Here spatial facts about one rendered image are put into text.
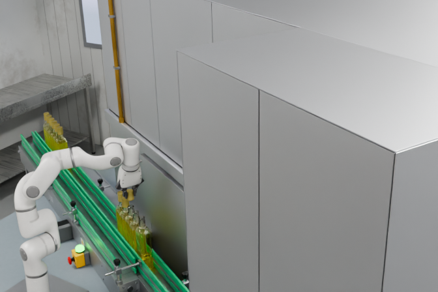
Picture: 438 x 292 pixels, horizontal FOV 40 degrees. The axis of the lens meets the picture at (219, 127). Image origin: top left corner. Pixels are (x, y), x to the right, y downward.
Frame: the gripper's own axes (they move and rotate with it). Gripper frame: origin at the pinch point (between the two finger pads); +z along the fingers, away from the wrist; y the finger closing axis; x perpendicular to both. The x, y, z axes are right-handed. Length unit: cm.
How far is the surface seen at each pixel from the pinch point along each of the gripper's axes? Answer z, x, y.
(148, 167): -6.8, -5.5, -11.9
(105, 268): 32.1, 10.4, 15.5
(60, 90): 115, -268, -55
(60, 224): 50, -42, 19
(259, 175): -106, 113, 25
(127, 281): 27.1, 25.7, 11.7
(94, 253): 37.4, -4.6, 15.3
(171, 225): 7.7, 19.9, -11.7
